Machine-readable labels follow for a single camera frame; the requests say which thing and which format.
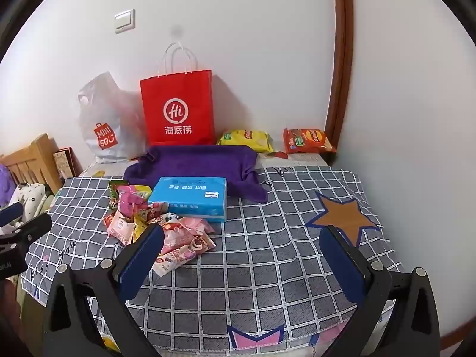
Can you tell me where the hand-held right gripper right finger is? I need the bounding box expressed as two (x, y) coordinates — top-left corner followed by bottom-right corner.
(319, 224), (441, 357)

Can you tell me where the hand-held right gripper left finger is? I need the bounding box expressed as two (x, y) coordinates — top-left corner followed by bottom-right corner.
(43, 223), (165, 357)

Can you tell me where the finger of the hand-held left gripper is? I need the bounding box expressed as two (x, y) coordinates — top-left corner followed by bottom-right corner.
(0, 213), (53, 258)
(0, 202), (24, 228)

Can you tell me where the pile of assorted snacks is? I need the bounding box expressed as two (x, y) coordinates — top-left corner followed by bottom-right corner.
(103, 178), (217, 278)

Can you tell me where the white floral cloth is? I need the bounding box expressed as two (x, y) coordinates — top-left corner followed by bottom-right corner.
(13, 183), (49, 227)

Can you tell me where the purple cloth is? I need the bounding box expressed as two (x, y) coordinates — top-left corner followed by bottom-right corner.
(0, 164), (17, 209)

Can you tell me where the wooden headboard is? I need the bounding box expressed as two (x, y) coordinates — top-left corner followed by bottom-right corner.
(0, 133), (64, 196)

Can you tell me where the patterned box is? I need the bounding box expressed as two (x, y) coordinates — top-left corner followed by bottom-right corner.
(53, 147), (83, 179)

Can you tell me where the grey checkered tablecloth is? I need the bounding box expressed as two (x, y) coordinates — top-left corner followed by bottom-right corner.
(20, 165), (406, 357)

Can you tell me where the blue tissue pack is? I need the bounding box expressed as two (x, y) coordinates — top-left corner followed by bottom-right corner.
(148, 176), (227, 223)

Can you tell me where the purple towel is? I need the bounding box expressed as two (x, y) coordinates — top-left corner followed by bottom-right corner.
(123, 145), (269, 204)

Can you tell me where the large orange snack bag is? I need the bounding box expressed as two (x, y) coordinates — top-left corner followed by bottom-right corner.
(283, 127), (337, 155)

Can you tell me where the white plastic bag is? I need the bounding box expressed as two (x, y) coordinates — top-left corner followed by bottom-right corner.
(77, 71), (149, 164)

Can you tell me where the large yellow snack bag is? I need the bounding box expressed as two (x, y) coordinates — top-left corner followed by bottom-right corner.
(217, 128), (274, 154)

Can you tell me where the red paper bag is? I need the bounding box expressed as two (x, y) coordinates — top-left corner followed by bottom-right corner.
(139, 43), (216, 146)

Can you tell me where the wooden door frame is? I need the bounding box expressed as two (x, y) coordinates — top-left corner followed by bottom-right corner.
(323, 0), (355, 166)

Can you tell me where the white light switch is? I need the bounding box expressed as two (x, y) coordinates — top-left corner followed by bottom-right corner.
(113, 8), (136, 33)

